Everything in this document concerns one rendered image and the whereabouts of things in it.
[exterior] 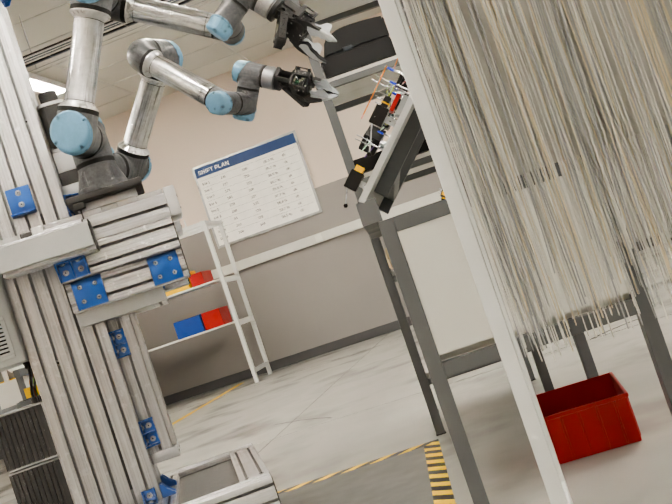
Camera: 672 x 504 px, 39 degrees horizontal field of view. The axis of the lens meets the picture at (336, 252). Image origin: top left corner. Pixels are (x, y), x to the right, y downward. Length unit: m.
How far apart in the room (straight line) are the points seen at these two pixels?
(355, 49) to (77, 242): 1.62
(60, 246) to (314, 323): 7.93
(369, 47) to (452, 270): 1.59
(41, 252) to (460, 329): 1.16
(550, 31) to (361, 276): 8.68
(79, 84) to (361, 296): 7.85
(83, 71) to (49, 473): 1.23
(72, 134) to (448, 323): 1.16
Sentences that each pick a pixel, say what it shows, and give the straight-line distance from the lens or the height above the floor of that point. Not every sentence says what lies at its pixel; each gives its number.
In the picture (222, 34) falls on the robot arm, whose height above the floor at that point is 1.46.
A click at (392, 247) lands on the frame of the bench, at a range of 2.51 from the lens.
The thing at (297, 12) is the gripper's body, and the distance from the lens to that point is 2.80.
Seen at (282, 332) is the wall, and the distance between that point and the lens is 10.64.
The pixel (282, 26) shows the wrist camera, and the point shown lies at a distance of 2.76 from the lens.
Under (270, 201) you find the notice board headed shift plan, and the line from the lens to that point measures 10.59.
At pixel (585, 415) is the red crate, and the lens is 2.80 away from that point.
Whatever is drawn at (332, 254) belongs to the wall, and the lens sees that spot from 10.47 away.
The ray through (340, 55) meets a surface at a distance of 3.91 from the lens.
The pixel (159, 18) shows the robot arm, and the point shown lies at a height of 1.60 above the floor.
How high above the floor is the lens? 0.68
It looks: 2 degrees up
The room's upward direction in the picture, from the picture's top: 19 degrees counter-clockwise
